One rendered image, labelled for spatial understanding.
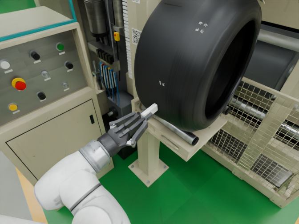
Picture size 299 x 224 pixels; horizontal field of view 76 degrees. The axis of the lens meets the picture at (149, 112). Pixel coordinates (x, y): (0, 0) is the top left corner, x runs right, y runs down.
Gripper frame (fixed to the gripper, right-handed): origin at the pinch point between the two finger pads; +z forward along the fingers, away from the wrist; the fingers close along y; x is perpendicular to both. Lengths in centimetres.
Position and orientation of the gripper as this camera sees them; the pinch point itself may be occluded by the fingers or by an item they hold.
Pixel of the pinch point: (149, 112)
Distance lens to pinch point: 67.7
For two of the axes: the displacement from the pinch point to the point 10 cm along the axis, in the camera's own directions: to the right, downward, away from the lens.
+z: 7.1, -5.7, 4.0
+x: 1.0, 6.5, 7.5
